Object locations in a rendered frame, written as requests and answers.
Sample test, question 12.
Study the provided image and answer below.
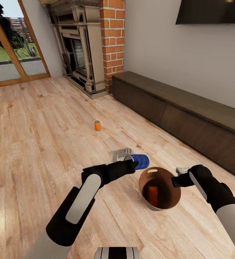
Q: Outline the trash can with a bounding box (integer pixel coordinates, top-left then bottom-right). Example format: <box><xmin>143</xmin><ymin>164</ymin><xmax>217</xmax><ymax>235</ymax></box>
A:
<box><xmin>139</xmin><ymin>167</ymin><xmax>181</xmax><ymax>212</ymax></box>

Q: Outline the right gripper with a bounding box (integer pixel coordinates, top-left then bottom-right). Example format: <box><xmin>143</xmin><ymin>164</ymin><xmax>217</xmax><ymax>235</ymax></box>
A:
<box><xmin>171</xmin><ymin>174</ymin><xmax>194</xmax><ymax>187</ymax></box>

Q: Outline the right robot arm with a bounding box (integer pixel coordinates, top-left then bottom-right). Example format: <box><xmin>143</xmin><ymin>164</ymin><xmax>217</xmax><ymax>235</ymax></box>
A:
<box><xmin>171</xmin><ymin>164</ymin><xmax>235</xmax><ymax>245</ymax></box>

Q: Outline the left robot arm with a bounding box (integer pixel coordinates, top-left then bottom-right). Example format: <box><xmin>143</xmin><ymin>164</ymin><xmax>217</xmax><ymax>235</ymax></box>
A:
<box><xmin>23</xmin><ymin>148</ymin><xmax>139</xmax><ymax>259</ymax></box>

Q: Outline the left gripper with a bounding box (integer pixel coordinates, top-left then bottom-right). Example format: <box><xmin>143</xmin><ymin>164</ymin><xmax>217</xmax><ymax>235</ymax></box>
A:
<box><xmin>111</xmin><ymin>159</ymin><xmax>139</xmax><ymax>179</ymax></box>

